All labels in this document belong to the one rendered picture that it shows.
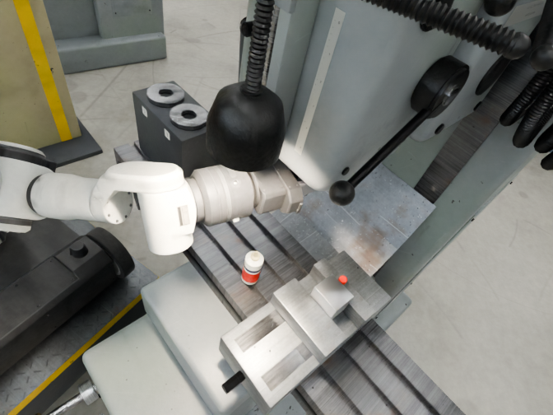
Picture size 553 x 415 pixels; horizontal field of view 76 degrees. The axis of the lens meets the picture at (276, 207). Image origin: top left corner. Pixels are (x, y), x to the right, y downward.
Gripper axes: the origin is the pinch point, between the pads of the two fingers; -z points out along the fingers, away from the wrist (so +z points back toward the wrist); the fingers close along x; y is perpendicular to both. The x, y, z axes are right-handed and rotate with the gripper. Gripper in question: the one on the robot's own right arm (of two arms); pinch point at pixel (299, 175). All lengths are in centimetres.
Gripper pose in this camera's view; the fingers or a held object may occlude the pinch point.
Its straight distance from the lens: 61.1
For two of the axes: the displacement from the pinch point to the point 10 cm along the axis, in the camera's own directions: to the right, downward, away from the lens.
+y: -1.9, 6.4, 7.5
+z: -8.7, 2.3, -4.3
